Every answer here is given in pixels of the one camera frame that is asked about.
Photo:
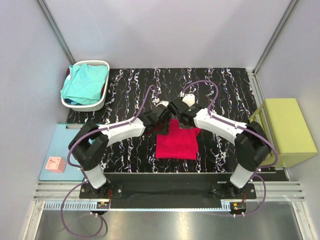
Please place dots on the red t shirt in basket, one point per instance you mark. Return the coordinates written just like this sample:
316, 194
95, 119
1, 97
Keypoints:
67, 73

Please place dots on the pink t shirt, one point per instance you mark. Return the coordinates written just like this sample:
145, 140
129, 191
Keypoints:
178, 143

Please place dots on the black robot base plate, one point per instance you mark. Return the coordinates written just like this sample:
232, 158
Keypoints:
167, 191

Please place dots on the pink numbered block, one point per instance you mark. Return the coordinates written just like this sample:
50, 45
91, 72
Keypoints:
56, 165

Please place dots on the white laundry basket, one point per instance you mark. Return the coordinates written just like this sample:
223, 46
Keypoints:
99, 105

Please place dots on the turquoise t shirt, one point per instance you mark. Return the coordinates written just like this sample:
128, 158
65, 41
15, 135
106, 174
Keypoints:
85, 83

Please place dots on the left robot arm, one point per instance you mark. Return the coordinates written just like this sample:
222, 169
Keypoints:
88, 146

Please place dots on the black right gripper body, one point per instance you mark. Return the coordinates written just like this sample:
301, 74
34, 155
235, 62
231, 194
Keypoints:
179, 118

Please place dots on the yellow green drawer box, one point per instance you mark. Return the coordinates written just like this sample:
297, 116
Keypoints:
285, 127

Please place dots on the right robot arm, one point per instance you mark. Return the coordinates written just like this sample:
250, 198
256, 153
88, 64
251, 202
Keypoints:
252, 146

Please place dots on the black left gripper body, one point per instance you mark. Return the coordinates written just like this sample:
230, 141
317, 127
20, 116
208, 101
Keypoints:
161, 120

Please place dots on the light blue clipboard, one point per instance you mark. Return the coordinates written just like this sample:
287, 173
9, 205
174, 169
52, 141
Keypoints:
62, 136

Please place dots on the blue t shirt in basket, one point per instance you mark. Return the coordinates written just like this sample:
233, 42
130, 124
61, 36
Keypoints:
71, 102

